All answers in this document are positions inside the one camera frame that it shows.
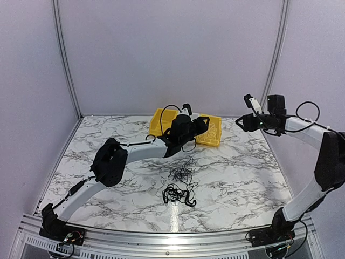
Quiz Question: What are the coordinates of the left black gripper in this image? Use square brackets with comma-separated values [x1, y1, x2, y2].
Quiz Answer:
[180, 117, 209, 146]

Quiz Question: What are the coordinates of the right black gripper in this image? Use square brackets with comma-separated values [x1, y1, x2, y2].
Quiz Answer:
[235, 113, 274, 132]

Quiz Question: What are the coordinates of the thin black cable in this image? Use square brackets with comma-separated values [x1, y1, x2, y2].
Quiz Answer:
[167, 155, 199, 187]

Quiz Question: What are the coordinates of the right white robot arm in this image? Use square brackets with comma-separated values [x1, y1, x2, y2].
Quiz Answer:
[236, 94, 344, 242]

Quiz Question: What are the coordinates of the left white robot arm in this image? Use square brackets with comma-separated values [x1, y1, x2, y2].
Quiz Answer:
[42, 112, 210, 240]

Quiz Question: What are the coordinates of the white plastic bin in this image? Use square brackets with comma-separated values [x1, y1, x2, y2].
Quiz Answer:
[171, 112, 200, 127]

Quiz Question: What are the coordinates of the right yellow plastic bin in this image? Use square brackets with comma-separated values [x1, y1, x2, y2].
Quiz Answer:
[196, 114, 222, 147]

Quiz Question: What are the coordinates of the yellow plastic bin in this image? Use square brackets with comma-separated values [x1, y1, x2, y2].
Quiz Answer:
[196, 114, 222, 147]
[149, 108, 178, 137]

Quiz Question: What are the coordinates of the left yellow plastic bin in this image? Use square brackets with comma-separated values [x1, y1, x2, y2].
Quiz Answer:
[149, 108, 178, 137]

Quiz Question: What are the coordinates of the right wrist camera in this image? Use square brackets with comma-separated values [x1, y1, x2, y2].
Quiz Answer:
[244, 94, 263, 114]

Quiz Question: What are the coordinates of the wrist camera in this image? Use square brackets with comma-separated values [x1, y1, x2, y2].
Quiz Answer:
[244, 94, 263, 114]
[180, 103, 192, 117]

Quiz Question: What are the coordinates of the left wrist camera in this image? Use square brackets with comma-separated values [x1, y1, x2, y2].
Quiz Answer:
[180, 103, 192, 117]

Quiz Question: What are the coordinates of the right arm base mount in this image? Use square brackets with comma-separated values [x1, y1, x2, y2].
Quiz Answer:
[245, 208, 298, 247]

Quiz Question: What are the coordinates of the right aluminium corner post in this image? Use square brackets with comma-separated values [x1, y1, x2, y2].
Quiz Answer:
[259, 0, 291, 108]

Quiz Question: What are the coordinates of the aluminium corner post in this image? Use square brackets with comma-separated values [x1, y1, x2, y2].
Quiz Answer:
[259, 0, 291, 108]
[51, 0, 84, 121]

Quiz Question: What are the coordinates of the aluminium front rail frame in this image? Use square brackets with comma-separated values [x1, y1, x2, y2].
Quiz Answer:
[10, 213, 321, 259]

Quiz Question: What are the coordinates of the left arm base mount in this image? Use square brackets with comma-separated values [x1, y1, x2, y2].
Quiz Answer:
[39, 215, 86, 246]

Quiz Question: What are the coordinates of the left aluminium corner post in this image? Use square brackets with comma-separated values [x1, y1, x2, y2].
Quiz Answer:
[51, 0, 84, 121]

